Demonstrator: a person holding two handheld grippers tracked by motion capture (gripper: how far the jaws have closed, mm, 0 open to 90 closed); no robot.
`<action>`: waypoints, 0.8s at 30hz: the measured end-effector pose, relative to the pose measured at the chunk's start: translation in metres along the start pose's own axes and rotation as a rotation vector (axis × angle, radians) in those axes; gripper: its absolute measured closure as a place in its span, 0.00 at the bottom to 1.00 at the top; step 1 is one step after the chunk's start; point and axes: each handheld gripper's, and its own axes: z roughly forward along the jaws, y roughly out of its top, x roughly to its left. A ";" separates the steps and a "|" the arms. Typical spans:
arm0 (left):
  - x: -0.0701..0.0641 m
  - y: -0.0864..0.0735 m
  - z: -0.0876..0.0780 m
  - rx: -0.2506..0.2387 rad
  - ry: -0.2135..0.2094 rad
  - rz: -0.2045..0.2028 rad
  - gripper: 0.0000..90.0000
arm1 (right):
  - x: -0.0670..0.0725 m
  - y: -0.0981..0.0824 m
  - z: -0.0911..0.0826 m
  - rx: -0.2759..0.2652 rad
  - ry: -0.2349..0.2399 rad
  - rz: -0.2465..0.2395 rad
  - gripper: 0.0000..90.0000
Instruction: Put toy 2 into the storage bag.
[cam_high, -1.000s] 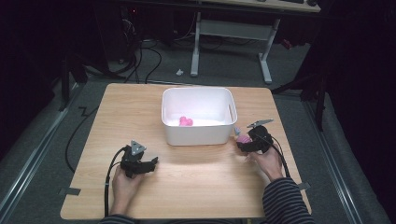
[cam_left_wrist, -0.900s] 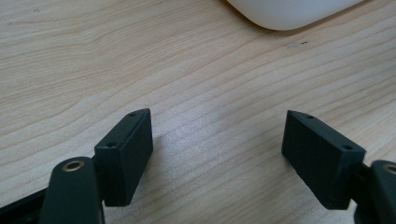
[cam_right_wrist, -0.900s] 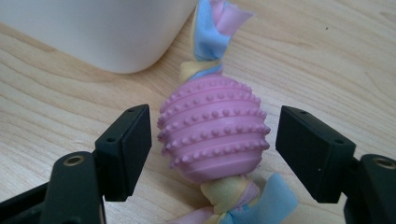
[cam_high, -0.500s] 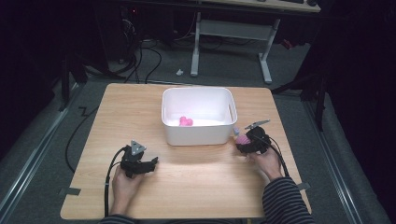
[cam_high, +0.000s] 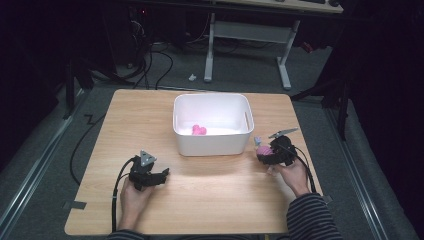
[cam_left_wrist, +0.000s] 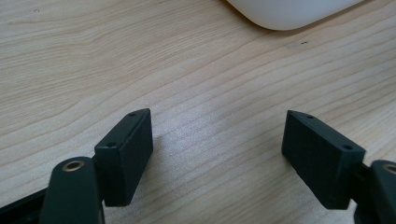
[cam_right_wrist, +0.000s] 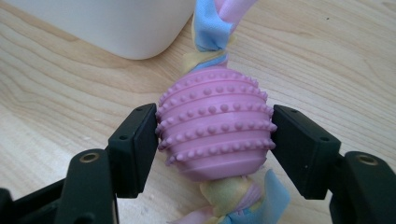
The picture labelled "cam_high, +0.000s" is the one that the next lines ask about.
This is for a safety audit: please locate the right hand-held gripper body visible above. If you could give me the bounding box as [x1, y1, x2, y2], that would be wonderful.
[261, 127, 300, 168]

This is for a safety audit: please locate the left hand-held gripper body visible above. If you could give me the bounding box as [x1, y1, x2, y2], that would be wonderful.
[128, 149, 158, 192]

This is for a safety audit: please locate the pink ball rope toy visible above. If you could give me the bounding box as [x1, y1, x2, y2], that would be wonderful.
[253, 135, 278, 176]

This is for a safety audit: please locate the pink bone toy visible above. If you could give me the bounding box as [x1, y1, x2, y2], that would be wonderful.
[191, 124, 208, 136]

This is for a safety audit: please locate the white plastic bin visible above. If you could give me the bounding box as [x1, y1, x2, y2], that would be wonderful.
[172, 92, 255, 157]

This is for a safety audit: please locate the person's right hand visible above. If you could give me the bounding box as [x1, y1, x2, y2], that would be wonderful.
[270, 159, 312, 198]

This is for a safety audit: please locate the person's left hand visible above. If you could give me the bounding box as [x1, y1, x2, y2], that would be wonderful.
[119, 178, 155, 216]

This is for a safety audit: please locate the black metal stand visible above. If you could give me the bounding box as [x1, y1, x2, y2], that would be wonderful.
[289, 74, 352, 142]
[62, 56, 96, 120]

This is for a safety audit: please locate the desk with white legs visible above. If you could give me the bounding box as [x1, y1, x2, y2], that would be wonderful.
[202, 0, 345, 92]

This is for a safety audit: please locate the black computer tower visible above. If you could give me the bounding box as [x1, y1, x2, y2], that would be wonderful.
[126, 5, 151, 69]

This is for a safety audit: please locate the right hand-held gripper cable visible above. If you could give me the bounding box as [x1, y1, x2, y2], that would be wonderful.
[292, 145, 318, 194]

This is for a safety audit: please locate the hand-held gripper cable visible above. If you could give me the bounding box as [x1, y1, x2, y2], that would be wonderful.
[292, 145, 318, 194]
[111, 156, 138, 234]

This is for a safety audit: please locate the left hand-held gripper cable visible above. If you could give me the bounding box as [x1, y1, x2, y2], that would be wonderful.
[111, 156, 138, 234]

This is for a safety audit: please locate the black floor cable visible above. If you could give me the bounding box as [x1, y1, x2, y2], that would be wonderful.
[68, 113, 107, 187]

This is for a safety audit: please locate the metal floor rail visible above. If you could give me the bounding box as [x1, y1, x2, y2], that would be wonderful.
[0, 89, 92, 236]
[323, 105, 390, 240]

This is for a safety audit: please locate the bundle of black cables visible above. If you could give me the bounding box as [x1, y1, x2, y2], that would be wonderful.
[124, 41, 175, 91]

